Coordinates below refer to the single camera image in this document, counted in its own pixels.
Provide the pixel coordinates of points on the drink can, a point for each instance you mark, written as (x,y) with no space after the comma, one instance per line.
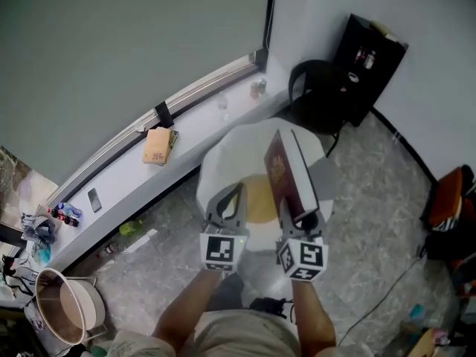
(262,86)
(254,89)

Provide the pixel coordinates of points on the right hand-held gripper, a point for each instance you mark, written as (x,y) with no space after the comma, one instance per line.
(308,255)

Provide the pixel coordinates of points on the round beige tub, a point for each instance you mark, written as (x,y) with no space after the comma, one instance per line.
(91,307)

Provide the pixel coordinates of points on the white bean bag chair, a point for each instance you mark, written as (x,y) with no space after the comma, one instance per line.
(230,154)

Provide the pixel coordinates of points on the black phone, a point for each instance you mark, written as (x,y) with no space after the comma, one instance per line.
(94,200)

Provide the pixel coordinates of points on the black window bracket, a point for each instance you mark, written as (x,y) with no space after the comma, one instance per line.
(164,114)

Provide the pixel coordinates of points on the white roll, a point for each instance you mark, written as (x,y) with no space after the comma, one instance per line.
(353,77)

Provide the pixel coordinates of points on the black chair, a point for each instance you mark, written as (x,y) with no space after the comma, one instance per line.
(323,102)

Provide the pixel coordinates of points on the black cabinet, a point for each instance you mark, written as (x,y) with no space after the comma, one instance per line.
(386,80)

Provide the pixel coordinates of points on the flat beige box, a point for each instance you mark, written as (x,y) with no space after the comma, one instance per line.
(386,31)

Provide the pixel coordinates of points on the glass window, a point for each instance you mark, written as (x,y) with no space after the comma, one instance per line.
(22,184)

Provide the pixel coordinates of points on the orange armchair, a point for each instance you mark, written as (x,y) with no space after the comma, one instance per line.
(450,195)

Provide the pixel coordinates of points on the cola bottle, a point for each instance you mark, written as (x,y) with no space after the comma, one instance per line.
(59,213)
(71,221)

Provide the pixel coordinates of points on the person's left forearm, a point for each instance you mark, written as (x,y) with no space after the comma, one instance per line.
(186,311)

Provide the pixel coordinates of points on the yellow seat cushion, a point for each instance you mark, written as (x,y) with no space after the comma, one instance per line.
(260,203)

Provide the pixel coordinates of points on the person's right forearm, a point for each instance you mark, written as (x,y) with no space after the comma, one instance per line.
(312,314)

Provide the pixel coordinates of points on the small teal container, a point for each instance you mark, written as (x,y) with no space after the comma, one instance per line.
(417,311)

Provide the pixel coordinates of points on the white window ledge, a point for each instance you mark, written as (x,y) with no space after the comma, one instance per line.
(193,136)

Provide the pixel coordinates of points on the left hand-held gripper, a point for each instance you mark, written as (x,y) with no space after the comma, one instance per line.
(219,251)

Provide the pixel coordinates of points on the blue label bottle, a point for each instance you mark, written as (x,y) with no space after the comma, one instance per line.
(72,209)

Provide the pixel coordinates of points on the person's beige shirt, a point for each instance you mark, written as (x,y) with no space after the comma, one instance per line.
(230,335)

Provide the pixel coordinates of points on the green bottle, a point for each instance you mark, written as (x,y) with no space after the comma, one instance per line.
(130,228)

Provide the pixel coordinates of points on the tan cardboard parcel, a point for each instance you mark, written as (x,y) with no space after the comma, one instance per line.
(156,145)

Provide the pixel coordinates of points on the checkered cloth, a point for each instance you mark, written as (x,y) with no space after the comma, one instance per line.
(41,229)

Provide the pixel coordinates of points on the clear white label bottle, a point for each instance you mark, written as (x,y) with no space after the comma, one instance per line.
(370,60)

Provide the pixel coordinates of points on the teal plastic bag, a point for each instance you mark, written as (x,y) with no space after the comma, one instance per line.
(41,253)

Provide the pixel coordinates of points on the black white patterned blanket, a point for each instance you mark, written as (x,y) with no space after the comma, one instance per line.
(446,223)

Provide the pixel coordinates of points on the black waist pack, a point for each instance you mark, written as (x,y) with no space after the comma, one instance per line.
(271,307)

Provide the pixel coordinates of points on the red drink bottle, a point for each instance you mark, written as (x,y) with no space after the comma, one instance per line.
(360,55)

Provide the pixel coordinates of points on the dark red book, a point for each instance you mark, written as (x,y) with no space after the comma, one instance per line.
(284,177)

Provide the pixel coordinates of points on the red cap bottle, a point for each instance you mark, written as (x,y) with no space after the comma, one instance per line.
(108,251)

